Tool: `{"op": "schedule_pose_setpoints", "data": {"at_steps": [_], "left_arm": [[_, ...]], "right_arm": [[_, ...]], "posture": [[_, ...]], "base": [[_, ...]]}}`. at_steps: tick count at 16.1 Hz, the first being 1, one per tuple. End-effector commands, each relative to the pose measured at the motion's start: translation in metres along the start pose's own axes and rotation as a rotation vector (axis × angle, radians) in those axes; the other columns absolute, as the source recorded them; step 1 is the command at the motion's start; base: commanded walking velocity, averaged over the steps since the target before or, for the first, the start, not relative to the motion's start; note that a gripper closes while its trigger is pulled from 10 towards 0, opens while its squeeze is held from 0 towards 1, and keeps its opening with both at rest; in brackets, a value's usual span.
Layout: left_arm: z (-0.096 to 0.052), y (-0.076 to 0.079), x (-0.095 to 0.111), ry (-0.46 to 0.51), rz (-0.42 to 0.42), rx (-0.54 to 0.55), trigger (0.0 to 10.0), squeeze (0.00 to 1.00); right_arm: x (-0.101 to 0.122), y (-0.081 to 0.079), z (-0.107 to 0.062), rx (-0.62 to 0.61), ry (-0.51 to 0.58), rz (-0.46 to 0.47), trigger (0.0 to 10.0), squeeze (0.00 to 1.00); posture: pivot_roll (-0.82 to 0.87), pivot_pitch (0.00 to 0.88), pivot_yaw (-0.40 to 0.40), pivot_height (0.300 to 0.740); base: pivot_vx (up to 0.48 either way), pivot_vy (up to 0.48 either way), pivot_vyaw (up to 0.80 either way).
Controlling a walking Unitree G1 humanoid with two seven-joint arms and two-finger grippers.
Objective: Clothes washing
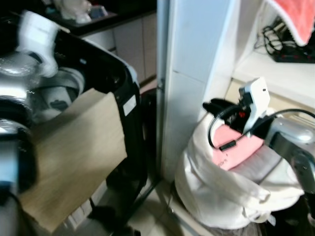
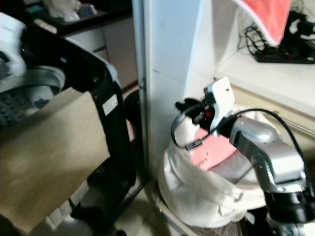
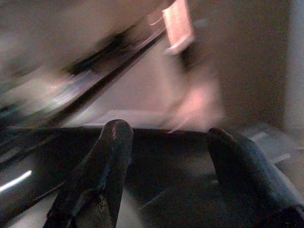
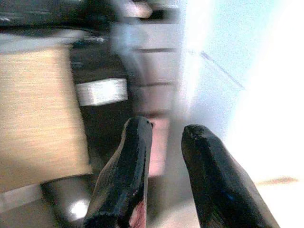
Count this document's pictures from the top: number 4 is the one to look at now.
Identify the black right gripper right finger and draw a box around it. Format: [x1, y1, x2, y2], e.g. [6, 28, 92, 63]
[181, 124, 281, 228]

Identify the white rectangular box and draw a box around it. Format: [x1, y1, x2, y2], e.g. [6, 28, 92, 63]
[75, 78, 129, 106]

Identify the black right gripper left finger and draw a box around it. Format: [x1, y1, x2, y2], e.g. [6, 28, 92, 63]
[83, 115, 153, 228]

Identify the light wooden cabinet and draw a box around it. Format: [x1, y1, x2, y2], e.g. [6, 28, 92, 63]
[0, 46, 93, 193]

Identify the grey drawer unit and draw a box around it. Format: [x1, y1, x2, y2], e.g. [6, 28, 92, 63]
[111, 9, 190, 114]

